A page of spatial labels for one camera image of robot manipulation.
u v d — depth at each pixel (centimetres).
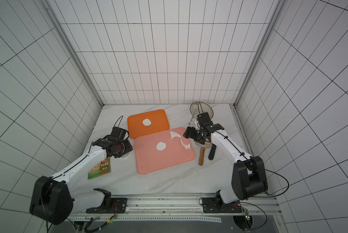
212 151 92
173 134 101
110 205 71
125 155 76
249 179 43
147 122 107
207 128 61
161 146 95
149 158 90
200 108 101
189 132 76
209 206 72
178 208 73
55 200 39
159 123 107
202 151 92
